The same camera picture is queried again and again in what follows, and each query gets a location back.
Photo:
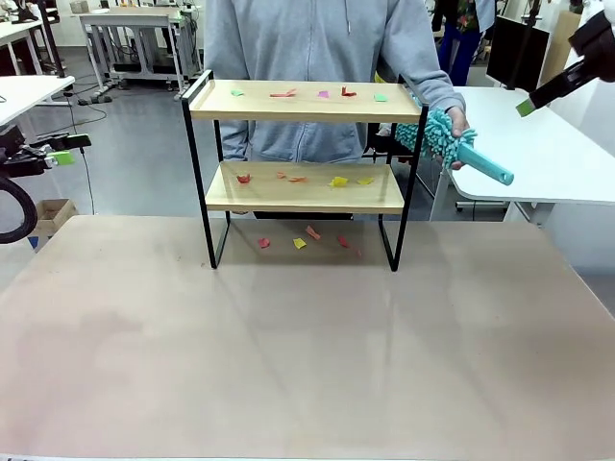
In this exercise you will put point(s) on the white desk with black pole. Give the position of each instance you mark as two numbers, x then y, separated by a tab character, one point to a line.
14	31

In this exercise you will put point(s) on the black frame wooden two-tier shelf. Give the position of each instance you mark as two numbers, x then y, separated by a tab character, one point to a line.
307	108

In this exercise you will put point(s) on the person's grey hoodie torso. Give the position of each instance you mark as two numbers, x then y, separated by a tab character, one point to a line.
307	43

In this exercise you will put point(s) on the person's left forearm grey sleeve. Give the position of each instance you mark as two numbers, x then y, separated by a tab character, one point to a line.
439	86

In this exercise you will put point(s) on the black office chair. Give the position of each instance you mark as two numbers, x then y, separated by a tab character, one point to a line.
384	144

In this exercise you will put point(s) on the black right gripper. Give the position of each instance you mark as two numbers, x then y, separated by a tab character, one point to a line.
600	48

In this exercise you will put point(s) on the black monitor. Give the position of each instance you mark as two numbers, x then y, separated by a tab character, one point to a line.
509	53

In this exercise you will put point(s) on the person in blue trousers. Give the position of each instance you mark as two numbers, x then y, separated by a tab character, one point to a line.
454	53

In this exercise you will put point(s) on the teal chenille duster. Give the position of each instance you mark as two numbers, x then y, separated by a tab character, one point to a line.
480	165

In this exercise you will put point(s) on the person's left hand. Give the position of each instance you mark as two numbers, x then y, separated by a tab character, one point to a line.
459	120

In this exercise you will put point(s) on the cardboard box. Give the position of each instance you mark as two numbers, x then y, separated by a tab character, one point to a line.
48	211

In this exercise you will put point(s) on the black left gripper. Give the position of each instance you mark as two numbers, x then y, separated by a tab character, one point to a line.
17	161

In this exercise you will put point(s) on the yellow paper scrap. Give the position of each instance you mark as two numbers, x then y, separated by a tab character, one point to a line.
300	244
339	182
365	181

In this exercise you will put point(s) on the brown cardboard panel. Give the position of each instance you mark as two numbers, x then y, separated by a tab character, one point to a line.
559	43

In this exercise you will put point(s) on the person's right hand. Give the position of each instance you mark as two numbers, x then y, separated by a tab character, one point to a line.
238	212

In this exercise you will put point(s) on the grey metal frame table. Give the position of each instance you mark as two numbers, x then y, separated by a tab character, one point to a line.
125	19

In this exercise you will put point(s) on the magenta paper scrap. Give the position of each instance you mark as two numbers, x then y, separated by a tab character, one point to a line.
323	94

